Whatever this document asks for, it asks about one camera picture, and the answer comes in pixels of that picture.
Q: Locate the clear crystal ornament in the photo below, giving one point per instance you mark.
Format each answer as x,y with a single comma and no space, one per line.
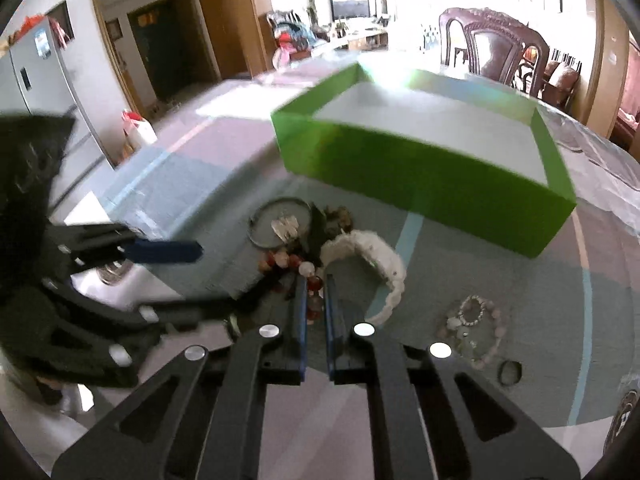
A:
285,227

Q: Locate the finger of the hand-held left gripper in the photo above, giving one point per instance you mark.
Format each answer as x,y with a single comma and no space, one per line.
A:
100,310
165,252

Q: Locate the clear plastic sheet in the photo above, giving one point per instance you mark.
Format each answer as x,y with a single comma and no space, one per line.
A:
600,160

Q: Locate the dark wooden door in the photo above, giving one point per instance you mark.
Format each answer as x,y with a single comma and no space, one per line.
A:
165,45

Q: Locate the brown leather chair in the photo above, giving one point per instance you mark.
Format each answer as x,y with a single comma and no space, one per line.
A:
562,82

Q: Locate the plaid tablecloth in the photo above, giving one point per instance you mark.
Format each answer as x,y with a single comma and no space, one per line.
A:
200,185

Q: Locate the red and white bag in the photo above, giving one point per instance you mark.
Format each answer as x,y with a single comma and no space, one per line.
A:
140,132

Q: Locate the low wooden tv cabinet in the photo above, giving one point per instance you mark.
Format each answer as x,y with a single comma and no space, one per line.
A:
367,37

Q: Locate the silver bangle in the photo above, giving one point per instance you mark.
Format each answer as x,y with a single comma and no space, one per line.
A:
250,227

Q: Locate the carved dark wooden chair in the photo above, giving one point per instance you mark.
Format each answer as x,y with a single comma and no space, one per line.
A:
492,45

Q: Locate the silver refrigerator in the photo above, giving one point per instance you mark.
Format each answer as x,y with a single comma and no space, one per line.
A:
40,90

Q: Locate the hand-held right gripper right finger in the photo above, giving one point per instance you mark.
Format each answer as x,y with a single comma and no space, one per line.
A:
330,332

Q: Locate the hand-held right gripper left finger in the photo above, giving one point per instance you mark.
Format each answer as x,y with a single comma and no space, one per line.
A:
300,332

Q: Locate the green cardboard box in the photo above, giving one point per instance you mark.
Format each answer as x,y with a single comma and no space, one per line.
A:
400,175

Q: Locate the pile of toys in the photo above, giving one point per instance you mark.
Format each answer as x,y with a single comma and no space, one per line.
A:
292,40

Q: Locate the black television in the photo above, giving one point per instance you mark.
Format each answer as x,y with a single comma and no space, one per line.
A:
351,9

